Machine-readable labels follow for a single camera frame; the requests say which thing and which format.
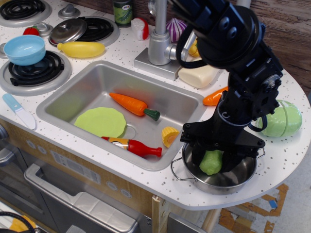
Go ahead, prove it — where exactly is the back right stove burner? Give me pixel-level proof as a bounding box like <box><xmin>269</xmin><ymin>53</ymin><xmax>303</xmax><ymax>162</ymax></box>
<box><xmin>48</xmin><ymin>16</ymin><xmax>121</xmax><ymax>47</ymax></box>

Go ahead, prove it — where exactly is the yellow toy corn piece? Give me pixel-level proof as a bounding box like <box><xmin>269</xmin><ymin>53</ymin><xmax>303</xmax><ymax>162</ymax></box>
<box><xmin>161</xmin><ymin>126</ymin><xmax>179</xmax><ymax>148</ymax></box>

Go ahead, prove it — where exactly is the red toy ketchup bottle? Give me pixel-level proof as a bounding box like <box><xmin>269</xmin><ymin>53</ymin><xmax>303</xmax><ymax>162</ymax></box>
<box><xmin>102</xmin><ymin>136</ymin><xmax>162</xmax><ymax>157</ymax></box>

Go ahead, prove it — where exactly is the silver stove knob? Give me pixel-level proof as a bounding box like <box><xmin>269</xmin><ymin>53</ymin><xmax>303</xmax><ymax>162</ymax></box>
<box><xmin>34</xmin><ymin>22</ymin><xmax>53</xmax><ymax>37</ymax></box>
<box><xmin>58</xmin><ymin>3</ymin><xmax>81</xmax><ymax>19</ymax></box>

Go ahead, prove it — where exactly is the back left stove burner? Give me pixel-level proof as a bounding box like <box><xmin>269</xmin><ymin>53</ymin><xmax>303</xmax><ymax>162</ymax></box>
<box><xmin>0</xmin><ymin>0</ymin><xmax>52</xmax><ymax>28</ymax></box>

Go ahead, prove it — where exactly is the silver toy faucet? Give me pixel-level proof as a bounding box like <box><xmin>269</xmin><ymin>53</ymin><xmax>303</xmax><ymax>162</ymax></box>
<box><xmin>133</xmin><ymin>0</ymin><xmax>198</xmax><ymax>81</ymax></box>

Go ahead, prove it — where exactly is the green toy can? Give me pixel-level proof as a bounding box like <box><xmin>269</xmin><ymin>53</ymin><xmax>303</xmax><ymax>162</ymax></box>
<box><xmin>113</xmin><ymin>0</ymin><xmax>133</xmax><ymax>28</ymax></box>

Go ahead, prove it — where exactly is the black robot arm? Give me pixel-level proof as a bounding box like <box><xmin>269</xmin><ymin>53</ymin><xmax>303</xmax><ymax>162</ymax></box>
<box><xmin>171</xmin><ymin>0</ymin><xmax>283</xmax><ymax>172</ymax></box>

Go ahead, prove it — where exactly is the green toy cabbage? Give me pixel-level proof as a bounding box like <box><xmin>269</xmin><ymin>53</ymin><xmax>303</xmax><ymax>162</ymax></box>
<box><xmin>261</xmin><ymin>100</ymin><xmax>302</xmax><ymax>137</ymax></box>

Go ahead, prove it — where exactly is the blue handled toy knife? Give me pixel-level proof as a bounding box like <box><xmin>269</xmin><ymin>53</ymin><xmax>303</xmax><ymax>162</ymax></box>
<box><xmin>2</xmin><ymin>93</ymin><xmax>36</xmax><ymax>130</ymax></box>

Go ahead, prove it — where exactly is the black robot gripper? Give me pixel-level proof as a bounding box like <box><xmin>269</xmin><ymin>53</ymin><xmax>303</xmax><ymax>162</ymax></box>
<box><xmin>180</xmin><ymin>98</ymin><xmax>265</xmax><ymax>173</ymax></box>

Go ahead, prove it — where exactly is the purple toy onion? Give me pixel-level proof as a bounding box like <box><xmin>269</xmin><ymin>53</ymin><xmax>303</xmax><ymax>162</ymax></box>
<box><xmin>166</xmin><ymin>17</ymin><xmax>187</xmax><ymax>43</ymax></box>

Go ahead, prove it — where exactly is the silver oven door handle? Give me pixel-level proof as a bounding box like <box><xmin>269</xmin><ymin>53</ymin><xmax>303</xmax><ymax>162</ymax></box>
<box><xmin>24</xmin><ymin>164</ymin><xmax>140</xmax><ymax>233</ymax></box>

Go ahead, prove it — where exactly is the light blue bowl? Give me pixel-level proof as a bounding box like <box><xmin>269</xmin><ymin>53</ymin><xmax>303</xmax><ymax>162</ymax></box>
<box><xmin>3</xmin><ymin>35</ymin><xmax>46</xmax><ymax>66</ymax></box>

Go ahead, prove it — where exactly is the yellow toy below counter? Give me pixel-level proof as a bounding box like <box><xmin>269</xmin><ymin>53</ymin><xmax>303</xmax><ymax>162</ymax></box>
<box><xmin>9</xmin><ymin>216</ymin><xmax>36</xmax><ymax>232</ymax></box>

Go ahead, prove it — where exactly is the light green plate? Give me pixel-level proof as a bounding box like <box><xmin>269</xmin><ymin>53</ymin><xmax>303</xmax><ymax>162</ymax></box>
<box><xmin>74</xmin><ymin>107</ymin><xmax>126</xmax><ymax>137</ymax></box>

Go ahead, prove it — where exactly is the silver sink basin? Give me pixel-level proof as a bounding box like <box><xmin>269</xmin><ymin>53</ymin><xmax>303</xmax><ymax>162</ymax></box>
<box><xmin>35</xmin><ymin>60</ymin><xmax>208</xmax><ymax>171</ymax></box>

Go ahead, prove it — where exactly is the cream toy mayonnaise bottle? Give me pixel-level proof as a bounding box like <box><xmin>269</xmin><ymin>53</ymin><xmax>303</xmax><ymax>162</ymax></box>
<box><xmin>178</xmin><ymin>65</ymin><xmax>220</xmax><ymax>88</ymax></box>

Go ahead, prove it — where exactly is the red toy tomato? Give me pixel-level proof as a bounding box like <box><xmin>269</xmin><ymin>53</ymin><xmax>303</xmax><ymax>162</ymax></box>
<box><xmin>23</xmin><ymin>26</ymin><xmax>40</xmax><ymax>36</ymax></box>

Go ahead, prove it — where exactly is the silver stove knob rear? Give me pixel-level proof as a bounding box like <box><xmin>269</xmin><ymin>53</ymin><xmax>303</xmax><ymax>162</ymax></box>
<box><xmin>58</xmin><ymin>3</ymin><xmax>81</xmax><ymax>19</ymax></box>

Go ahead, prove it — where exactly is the front left stove burner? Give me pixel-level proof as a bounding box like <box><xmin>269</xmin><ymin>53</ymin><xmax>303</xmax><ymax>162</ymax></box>
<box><xmin>0</xmin><ymin>51</ymin><xmax>72</xmax><ymax>97</ymax></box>

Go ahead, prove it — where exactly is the orange toy carrot piece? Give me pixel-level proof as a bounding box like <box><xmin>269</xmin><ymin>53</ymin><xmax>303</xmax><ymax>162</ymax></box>
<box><xmin>203</xmin><ymin>86</ymin><xmax>228</xmax><ymax>106</ymax></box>

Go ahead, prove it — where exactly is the stove burner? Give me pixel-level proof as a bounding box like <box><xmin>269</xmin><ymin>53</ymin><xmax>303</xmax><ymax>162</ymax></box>
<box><xmin>48</xmin><ymin>16</ymin><xmax>121</xmax><ymax>47</ymax></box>
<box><xmin>0</xmin><ymin>51</ymin><xmax>72</xmax><ymax>97</ymax></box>
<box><xmin>0</xmin><ymin>0</ymin><xmax>52</xmax><ymax>28</ymax></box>

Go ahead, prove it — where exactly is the stainless steel pan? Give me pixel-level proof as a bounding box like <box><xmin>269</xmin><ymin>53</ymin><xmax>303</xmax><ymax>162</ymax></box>
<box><xmin>171</xmin><ymin>144</ymin><xmax>265</xmax><ymax>195</ymax></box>

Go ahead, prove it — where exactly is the orange carrot with green top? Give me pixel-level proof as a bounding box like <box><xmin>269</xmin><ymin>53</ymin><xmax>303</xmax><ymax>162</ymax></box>
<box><xmin>109</xmin><ymin>93</ymin><xmax>160</xmax><ymax>121</ymax></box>

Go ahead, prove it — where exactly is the silver pot lid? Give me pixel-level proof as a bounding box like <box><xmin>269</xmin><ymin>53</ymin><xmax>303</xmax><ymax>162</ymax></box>
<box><xmin>49</xmin><ymin>18</ymin><xmax>87</xmax><ymax>45</ymax></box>

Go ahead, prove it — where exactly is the yellow toy squash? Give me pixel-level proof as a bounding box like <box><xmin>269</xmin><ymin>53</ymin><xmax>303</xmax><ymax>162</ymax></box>
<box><xmin>57</xmin><ymin>41</ymin><xmax>105</xmax><ymax>58</ymax></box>

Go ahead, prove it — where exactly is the yellow toy bell pepper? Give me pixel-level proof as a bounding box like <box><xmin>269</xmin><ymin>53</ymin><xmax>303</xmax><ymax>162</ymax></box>
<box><xmin>189</xmin><ymin>39</ymin><xmax>200</xmax><ymax>57</ymax></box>

